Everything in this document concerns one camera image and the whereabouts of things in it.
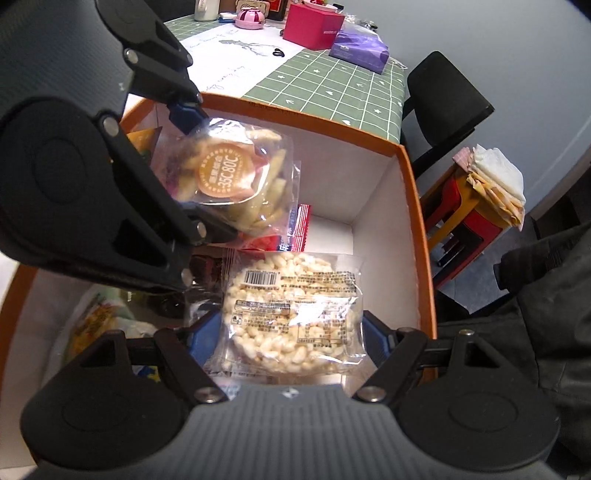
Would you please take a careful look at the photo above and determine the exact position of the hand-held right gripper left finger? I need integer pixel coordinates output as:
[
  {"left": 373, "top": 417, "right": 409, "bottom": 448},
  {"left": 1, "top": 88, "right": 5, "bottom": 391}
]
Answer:
[{"left": 76, "top": 310, "right": 230, "bottom": 404}]

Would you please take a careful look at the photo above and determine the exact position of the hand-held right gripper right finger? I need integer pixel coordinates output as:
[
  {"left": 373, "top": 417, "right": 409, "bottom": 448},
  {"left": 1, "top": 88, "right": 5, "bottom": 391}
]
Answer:
[{"left": 353, "top": 310, "right": 509, "bottom": 404}]

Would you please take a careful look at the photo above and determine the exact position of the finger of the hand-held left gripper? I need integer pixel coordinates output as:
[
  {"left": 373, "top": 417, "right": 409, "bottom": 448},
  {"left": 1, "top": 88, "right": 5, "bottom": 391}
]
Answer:
[
  {"left": 96, "top": 110, "right": 240, "bottom": 292},
  {"left": 122, "top": 22, "right": 209, "bottom": 136}
]

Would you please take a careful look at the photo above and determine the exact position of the clear packet of dark snacks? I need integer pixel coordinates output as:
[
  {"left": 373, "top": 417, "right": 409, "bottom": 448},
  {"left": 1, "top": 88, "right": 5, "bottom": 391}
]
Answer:
[{"left": 189, "top": 253, "right": 234, "bottom": 297}]

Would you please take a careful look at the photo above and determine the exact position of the clear packet of yellow crackers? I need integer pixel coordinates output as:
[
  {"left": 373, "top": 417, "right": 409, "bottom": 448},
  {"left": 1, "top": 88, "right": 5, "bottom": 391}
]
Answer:
[{"left": 152, "top": 117, "right": 303, "bottom": 237}]

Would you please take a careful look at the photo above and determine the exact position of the clear rice cracker packet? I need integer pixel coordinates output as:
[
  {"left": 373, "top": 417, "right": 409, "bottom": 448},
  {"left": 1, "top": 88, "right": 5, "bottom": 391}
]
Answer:
[{"left": 203, "top": 249, "right": 369, "bottom": 387}]

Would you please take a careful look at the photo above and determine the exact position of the pale yellow snack packet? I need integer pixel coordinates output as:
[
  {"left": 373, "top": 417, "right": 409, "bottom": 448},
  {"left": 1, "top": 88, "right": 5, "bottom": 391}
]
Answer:
[{"left": 64, "top": 288, "right": 158, "bottom": 357}]

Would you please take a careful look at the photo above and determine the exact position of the red snack packet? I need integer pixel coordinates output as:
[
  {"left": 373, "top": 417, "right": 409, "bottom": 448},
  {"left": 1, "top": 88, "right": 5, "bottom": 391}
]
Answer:
[{"left": 240, "top": 203, "right": 314, "bottom": 254}]

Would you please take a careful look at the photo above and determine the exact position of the orange cardboard box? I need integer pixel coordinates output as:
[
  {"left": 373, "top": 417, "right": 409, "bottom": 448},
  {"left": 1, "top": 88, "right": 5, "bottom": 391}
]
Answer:
[{"left": 0, "top": 92, "right": 439, "bottom": 403}]

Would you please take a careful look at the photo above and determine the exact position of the white paper table runner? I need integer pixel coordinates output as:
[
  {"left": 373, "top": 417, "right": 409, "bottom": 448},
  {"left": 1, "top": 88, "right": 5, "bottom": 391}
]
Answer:
[{"left": 122, "top": 18, "right": 305, "bottom": 116}]

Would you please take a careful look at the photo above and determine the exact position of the pink round container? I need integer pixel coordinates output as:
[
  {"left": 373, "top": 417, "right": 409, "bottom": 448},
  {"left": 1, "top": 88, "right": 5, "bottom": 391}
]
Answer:
[{"left": 235, "top": 6, "right": 267, "bottom": 29}]

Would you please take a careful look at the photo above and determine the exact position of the brown glass bottle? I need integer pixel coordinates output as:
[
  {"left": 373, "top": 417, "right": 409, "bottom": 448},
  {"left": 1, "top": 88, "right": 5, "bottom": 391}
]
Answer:
[{"left": 265, "top": 0, "right": 293, "bottom": 22}]

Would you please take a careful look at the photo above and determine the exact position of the green checked tablecloth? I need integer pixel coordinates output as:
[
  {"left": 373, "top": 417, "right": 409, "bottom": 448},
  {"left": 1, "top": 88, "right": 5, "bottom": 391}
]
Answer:
[{"left": 161, "top": 9, "right": 409, "bottom": 141}]

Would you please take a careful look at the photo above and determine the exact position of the red plastic stool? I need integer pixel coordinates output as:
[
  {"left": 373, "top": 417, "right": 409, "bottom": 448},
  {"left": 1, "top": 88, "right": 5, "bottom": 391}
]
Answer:
[{"left": 422, "top": 164, "right": 505, "bottom": 289}]

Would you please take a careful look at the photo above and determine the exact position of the dark cloth bag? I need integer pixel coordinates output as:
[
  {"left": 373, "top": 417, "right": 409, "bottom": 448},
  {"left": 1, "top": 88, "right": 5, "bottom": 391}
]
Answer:
[{"left": 436, "top": 225, "right": 591, "bottom": 444}]

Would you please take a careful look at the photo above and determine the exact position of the pink box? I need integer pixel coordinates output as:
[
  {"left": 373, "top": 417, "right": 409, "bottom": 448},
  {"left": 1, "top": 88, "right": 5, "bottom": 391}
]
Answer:
[{"left": 283, "top": 2, "right": 346, "bottom": 50}]

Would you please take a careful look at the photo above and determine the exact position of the purple tissue pack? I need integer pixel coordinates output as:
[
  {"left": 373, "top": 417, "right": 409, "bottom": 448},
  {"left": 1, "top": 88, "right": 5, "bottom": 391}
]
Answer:
[{"left": 328, "top": 30, "right": 391, "bottom": 75}]

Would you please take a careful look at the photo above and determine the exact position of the stack of folded cloths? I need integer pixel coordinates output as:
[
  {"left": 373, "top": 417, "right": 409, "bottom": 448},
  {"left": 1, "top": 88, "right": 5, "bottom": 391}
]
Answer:
[{"left": 452, "top": 144, "right": 527, "bottom": 232}]

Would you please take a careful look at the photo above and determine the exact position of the black chair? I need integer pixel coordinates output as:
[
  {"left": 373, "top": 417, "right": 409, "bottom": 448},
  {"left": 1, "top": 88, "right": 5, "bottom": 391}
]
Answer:
[{"left": 401, "top": 51, "right": 496, "bottom": 178}]

